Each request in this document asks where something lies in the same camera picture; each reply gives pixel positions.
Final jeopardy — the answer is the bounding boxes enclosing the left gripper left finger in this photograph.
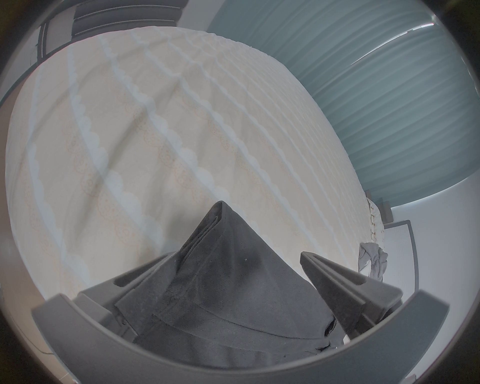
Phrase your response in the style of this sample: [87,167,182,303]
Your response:
[77,252,181,337]

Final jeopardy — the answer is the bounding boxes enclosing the black T-shirt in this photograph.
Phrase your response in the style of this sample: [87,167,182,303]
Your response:
[114,200,346,370]

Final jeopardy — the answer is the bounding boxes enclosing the black chest of drawers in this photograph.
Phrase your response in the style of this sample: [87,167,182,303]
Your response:
[71,0,186,38]

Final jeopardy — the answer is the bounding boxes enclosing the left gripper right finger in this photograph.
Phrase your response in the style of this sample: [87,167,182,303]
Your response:
[300,252,404,337]

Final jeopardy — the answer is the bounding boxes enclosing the pile of clothes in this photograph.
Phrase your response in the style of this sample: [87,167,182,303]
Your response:
[358,242,389,283]

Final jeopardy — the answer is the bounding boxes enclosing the blue-green curtain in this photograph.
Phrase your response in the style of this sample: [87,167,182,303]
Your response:
[206,0,437,76]
[285,24,480,205]

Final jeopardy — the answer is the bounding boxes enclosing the grey bedside table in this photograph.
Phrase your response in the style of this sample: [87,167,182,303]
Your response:
[364,190,392,211]

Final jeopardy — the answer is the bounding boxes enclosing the white printed pillow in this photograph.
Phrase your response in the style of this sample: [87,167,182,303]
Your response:
[367,199,386,244]

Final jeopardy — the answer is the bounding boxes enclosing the bed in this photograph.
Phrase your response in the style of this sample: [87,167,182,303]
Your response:
[5,26,419,301]

